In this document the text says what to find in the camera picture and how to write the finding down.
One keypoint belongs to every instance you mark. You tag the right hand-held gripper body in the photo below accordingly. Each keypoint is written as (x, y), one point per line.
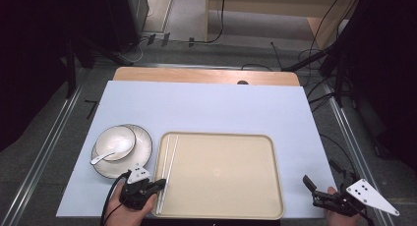
(367, 195)

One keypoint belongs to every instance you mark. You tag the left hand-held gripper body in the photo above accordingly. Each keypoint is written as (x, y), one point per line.
(137, 193)

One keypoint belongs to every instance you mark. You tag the white chopstick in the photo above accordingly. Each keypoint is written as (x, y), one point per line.
(166, 157)
(173, 154)

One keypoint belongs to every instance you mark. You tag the white plate with dark rim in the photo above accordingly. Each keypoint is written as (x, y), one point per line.
(142, 147)

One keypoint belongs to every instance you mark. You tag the white ceramic spoon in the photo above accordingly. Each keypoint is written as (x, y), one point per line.
(122, 146)

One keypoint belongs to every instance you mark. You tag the white bowl with dark rim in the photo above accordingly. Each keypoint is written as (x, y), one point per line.
(114, 139)

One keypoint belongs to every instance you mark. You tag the beige plastic tray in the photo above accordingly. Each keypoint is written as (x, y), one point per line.
(223, 180)

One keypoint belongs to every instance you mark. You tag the person's left hand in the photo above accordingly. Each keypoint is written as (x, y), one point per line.
(126, 216)

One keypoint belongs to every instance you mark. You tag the person's right hand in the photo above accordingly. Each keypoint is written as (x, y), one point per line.
(341, 220)

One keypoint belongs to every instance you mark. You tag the pale blue table sheet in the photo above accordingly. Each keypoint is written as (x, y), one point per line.
(209, 108)

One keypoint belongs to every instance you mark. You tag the black stand pole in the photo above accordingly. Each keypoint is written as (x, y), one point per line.
(305, 61)

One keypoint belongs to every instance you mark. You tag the dark table grommet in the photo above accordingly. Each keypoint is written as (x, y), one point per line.
(242, 82)

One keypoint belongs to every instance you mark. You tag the black curtain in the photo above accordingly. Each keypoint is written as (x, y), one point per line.
(387, 55)
(32, 55)

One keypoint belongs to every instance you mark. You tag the black stand leg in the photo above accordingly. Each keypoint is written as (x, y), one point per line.
(70, 75)

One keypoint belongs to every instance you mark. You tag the black cabinet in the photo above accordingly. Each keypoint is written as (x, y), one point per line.
(123, 19)

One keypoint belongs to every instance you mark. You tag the wooden shelf unit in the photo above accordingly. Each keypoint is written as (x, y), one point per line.
(262, 3)

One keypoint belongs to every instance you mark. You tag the aluminium frame rail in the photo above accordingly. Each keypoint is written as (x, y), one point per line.
(348, 134)
(44, 150)

